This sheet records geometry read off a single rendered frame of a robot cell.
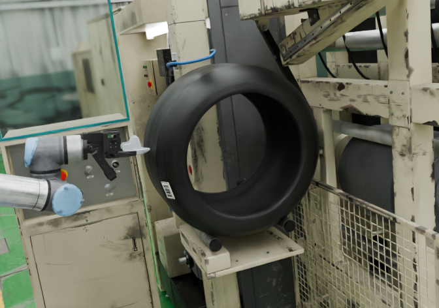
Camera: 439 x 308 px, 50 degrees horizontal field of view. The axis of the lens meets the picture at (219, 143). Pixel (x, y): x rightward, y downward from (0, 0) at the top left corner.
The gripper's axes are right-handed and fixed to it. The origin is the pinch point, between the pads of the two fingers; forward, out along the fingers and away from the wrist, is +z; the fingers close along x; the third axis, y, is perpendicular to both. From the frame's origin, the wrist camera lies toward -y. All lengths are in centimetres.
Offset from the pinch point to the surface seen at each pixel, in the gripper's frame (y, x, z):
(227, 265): -39.4, -10.1, 24.8
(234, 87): 21.0, -12.5, 26.6
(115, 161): -16, 63, -3
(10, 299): -133, 182, -66
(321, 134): -2, 23, 80
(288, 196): -17, -13, 46
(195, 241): -35.8, 6.0, 18.1
